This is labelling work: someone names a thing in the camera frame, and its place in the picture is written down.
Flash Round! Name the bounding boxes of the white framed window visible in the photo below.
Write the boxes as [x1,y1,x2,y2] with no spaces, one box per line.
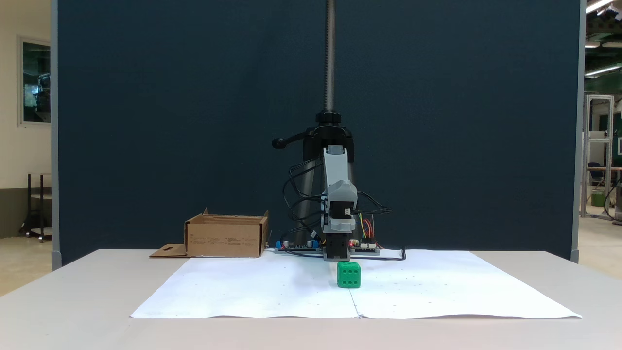
[18,35,52,128]

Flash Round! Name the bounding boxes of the circuit board with coloured wires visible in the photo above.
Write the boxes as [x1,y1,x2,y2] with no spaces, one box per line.
[350,237,381,255]

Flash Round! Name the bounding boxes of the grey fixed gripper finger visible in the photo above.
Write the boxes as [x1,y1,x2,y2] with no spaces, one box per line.
[328,180,359,204]

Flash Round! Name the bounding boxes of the green dice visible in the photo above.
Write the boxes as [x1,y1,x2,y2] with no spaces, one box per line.
[337,262,362,289]

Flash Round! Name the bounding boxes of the blue circuit board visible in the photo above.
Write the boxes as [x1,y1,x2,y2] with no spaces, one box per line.
[274,237,321,254]

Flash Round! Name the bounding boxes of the coloured jumper wires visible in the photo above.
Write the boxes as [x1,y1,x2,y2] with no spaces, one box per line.
[358,213,378,242]

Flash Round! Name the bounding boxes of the black servo cable loop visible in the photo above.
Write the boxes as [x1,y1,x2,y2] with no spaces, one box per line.
[283,160,325,245]
[357,191,393,215]

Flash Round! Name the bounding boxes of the black camera stand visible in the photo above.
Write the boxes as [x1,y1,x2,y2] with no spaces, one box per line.
[271,0,355,246]

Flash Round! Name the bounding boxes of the dark blue partition panel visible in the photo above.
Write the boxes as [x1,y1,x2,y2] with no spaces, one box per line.
[51,0,581,265]

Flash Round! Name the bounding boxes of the aluminium frame rack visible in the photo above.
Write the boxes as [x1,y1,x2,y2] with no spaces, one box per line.
[581,94,616,219]

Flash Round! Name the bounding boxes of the white paper sheet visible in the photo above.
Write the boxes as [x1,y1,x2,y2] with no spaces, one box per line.
[130,249,582,320]

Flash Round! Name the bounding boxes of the blue chair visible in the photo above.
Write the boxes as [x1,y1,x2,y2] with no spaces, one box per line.
[587,162,606,188]

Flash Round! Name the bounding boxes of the brown cardboard box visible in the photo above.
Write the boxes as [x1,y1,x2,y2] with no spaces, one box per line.
[149,208,270,259]

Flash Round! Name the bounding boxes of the black shelf cart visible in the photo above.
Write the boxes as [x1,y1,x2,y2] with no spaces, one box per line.
[19,173,52,242]

